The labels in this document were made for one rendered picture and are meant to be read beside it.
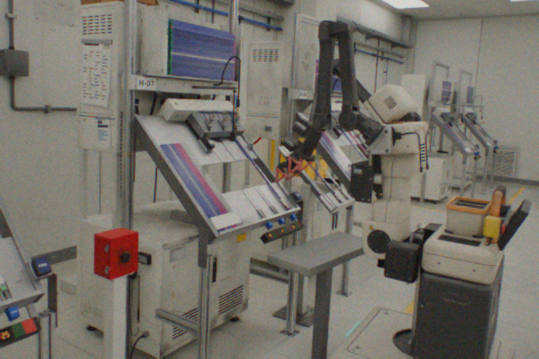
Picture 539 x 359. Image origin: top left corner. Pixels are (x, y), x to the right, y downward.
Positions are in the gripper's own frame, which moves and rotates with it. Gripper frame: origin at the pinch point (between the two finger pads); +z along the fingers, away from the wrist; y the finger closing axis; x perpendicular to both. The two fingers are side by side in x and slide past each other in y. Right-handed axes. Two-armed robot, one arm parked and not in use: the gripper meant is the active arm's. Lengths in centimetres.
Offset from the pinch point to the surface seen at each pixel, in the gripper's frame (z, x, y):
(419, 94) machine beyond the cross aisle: -4, -93, -450
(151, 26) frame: -30, -83, 39
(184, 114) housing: 1, -55, 22
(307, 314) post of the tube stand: 79, 44, -47
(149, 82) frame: -11, -64, 44
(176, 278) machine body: 57, 0, 40
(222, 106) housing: -2, -58, -8
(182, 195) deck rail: 14, -14, 50
